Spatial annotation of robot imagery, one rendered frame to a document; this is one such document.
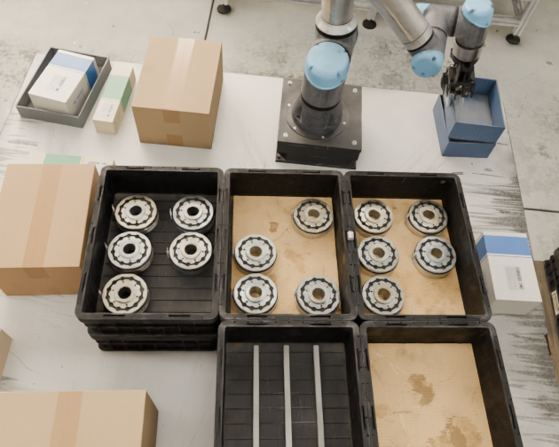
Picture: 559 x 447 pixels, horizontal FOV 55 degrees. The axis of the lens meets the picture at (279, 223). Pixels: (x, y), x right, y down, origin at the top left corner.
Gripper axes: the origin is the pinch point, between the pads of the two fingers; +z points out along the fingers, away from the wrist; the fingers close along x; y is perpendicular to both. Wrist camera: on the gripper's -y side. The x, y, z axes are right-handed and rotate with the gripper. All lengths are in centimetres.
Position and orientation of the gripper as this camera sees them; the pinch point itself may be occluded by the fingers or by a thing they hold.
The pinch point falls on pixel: (451, 100)
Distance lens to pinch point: 176.3
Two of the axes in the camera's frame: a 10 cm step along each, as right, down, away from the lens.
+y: -1.1, 8.5, -5.2
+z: 0.8, 5.3, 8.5
